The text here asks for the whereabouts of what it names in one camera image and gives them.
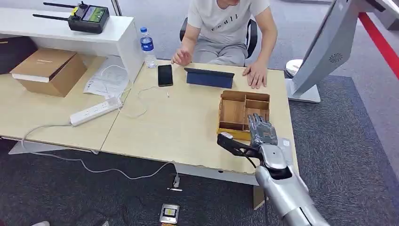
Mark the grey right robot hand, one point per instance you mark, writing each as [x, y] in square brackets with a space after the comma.
[262, 132]

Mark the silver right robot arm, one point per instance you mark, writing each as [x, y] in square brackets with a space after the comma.
[280, 187]

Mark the wooden divided card box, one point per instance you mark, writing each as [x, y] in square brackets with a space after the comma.
[232, 110]

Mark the person's left hand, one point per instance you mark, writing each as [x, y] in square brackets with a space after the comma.
[257, 75]

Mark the person's hand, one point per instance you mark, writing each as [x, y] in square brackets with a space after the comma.
[181, 57]
[257, 75]

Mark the round white stanchion base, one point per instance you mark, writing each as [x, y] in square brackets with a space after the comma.
[292, 66]

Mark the tablet in blue case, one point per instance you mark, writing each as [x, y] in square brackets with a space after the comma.
[209, 80]

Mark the pale wooden desk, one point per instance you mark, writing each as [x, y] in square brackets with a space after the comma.
[37, 111]
[174, 129]

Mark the black office chair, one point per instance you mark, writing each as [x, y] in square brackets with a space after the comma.
[252, 39]

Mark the white kiosk stand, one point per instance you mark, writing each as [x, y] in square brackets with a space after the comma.
[329, 46]

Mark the person's right hand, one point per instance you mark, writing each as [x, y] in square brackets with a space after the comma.
[181, 57]

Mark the black smartphone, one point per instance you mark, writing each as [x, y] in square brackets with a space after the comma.
[165, 75]

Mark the person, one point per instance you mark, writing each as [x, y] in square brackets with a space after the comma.
[224, 21]

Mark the metal floor socket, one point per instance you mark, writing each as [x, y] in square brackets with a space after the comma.
[169, 214]

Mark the clear water bottle blue label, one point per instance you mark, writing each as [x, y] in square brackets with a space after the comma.
[147, 44]

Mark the red barrier belt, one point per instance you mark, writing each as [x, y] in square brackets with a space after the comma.
[378, 43]

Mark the white paper sheets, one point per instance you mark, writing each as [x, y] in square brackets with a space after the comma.
[109, 78]

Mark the white power strip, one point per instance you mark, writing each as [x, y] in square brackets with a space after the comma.
[93, 111]

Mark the black remote controller with antennas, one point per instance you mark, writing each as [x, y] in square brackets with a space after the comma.
[88, 19]

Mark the brown cardboard box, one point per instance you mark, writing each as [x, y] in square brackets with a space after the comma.
[46, 66]

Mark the white desk shelf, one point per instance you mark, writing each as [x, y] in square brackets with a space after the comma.
[46, 33]

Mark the black bag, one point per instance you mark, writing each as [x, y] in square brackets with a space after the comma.
[15, 53]

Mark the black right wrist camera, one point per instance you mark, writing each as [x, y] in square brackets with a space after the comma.
[230, 143]

